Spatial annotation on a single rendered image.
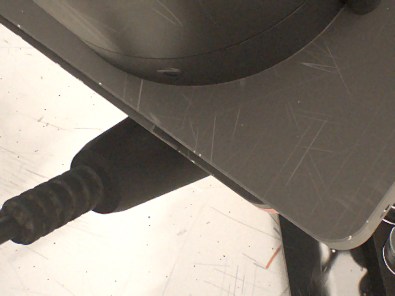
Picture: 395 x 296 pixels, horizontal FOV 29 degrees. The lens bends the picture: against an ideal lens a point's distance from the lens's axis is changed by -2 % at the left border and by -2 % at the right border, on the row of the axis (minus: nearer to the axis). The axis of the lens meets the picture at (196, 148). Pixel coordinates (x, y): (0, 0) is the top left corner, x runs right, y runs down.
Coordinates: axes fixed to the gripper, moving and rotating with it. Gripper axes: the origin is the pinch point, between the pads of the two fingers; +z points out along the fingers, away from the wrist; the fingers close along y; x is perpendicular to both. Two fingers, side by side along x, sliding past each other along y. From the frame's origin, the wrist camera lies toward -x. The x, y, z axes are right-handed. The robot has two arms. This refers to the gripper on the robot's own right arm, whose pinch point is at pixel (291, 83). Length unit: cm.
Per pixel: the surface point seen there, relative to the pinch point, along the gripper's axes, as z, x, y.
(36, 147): 13.2, 7.5, 13.2
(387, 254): 13.2, 1.8, -3.9
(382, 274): 13.4, 2.7, -4.2
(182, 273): 13.0, 7.9, 3.1
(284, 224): 14.1, 3.4, 0.8
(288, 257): 13.6, 4.5, -0.4
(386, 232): 14.3, 1.0, -3.2
